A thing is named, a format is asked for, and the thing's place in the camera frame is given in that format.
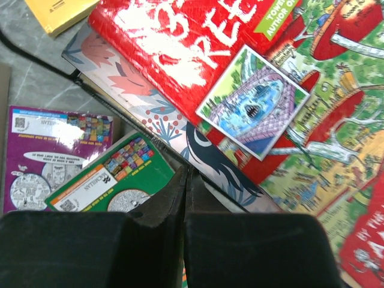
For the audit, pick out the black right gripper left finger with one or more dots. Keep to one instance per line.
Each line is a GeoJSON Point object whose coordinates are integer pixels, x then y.
{"type": "Point", "coordinates": [141, 248]}

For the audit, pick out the yellow thin book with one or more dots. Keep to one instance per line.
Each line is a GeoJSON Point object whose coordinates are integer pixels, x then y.
{"type": "Point", "coordinates": [56, 16]}

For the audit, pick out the red 13-Storey Treehouse book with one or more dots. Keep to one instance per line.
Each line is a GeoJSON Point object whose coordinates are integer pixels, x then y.
{"type": "Point", "coordinates": [289, 91]}

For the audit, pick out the Little Women floral book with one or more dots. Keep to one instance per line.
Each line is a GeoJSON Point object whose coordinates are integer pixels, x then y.
{"type": "Point", "coordinates": [123, 90]}

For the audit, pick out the purple back-cover Treehouse book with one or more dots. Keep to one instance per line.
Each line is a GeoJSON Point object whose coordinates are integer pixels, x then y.
{"type": "Point", "coordinates": [46, 148]}

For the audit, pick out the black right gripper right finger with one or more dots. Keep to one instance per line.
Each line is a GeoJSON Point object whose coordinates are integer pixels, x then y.
{"type": "Point", "coordinates": [225, 249]}

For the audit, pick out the green back-cover Treehouse book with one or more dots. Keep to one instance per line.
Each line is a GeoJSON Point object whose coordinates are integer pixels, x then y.
{"type": "Point", "coordinates": [119, 180]}

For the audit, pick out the black wire wooden shelf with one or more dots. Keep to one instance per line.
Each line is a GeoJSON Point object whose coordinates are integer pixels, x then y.
{"type": "Point", "coordinates": [75, 78]}

